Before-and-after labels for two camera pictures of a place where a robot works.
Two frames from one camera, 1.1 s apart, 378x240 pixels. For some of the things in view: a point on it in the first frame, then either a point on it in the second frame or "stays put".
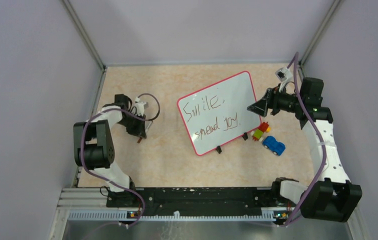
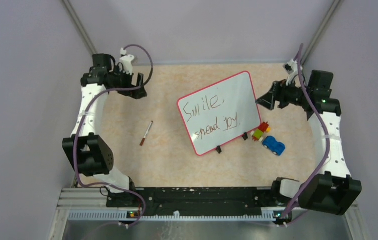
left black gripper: x=139 y=131 → x=136 y=94
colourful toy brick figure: x=258 y=134 stays put
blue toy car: x=276 y=147 stays put
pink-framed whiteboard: x=215 y=115 stays put
